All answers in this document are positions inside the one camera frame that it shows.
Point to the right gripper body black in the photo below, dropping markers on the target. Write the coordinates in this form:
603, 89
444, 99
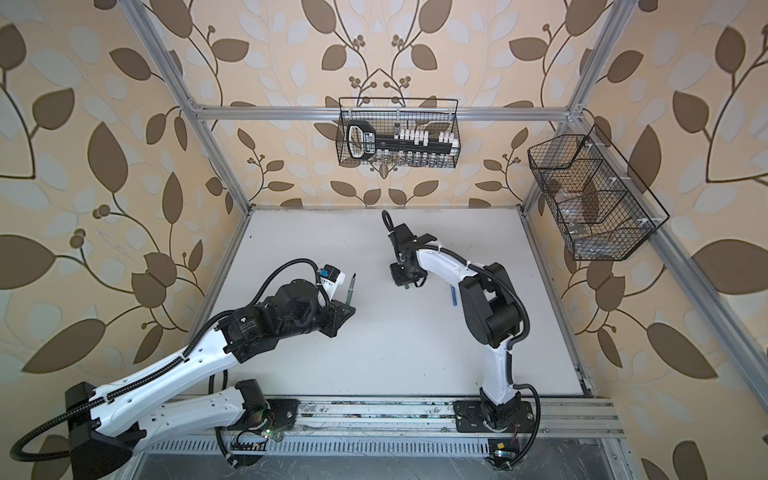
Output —
401, 275

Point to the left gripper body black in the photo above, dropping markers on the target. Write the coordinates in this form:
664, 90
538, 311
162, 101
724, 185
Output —
315, 319

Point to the green pen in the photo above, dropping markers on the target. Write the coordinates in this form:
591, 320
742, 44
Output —
350, 291

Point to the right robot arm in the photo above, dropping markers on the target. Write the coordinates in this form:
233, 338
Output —
496, 318

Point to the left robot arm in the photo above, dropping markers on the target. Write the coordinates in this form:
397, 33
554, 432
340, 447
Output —
102, 427

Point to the black tool in basket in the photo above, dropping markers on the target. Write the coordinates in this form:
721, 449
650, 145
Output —
364, 142

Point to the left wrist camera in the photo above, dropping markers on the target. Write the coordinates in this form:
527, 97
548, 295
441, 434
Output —
331, 279

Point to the back wire basket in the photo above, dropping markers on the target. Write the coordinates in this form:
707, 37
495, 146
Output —
432, 113

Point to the wire basket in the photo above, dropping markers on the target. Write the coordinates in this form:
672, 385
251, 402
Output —
602, 207
432, 113

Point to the right wire basket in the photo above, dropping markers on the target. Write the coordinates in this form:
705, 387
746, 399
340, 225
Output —
602, 207

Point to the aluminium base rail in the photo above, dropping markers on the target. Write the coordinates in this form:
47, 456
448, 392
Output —
411, 426

